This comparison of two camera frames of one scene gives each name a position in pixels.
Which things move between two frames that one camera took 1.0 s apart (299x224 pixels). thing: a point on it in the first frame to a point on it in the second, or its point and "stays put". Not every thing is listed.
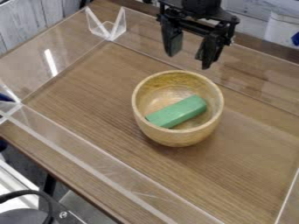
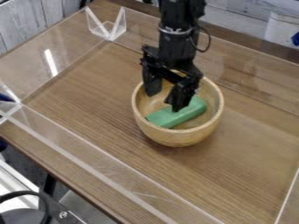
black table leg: (50, 185) stays put
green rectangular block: (178, 111) stays put
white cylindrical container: (281, 25) stays put
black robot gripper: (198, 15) to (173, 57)
